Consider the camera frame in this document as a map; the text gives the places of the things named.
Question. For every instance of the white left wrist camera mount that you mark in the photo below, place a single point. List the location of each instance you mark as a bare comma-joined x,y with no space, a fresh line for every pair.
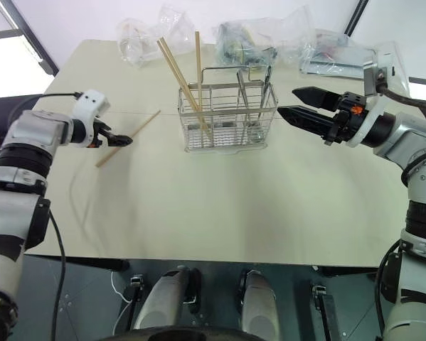
90,103

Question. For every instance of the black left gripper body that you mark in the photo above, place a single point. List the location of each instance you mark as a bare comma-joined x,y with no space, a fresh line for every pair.
99,135

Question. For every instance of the grey rounded robot leg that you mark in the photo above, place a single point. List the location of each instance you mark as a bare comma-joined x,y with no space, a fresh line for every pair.
259,305
163,302

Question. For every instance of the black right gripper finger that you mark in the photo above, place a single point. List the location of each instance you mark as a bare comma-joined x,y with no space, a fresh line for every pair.
317,97
308,119

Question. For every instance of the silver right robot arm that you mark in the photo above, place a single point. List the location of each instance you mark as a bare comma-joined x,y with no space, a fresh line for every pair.
408,131

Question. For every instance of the plastic bag with flat items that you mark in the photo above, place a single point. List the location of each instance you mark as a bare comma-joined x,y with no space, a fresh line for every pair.
326,53

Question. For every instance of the plastic bag with dark items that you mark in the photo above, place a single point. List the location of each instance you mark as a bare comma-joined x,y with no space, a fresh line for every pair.
244,44

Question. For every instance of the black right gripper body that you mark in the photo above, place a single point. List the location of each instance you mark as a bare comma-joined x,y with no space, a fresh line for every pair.
349,120

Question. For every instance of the dark chair seat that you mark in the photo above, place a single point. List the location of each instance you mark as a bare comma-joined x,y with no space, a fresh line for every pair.
6,110

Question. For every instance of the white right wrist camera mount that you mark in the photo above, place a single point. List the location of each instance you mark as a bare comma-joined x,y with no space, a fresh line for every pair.
390,57

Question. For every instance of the wooden chopstick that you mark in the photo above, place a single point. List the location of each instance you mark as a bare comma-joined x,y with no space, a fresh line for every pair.
141,128
180,65
198,64
177,72

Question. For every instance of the dark rounded robot waist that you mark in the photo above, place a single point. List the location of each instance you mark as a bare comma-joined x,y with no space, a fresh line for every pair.
184,334

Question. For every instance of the clear crumpled plastic bag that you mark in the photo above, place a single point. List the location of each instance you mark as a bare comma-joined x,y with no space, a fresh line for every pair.
145,39

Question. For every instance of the black table frame bar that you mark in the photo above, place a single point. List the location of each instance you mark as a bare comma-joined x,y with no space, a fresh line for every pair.
91,263
347,270

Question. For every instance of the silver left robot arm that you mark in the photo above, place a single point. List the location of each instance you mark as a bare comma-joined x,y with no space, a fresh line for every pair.
24,135

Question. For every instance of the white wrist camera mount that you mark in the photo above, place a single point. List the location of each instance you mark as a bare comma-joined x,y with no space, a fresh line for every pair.
390,57
90,103

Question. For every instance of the dark window frame bar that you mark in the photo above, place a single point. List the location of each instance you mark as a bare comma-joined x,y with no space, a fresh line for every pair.
356,16
31,39

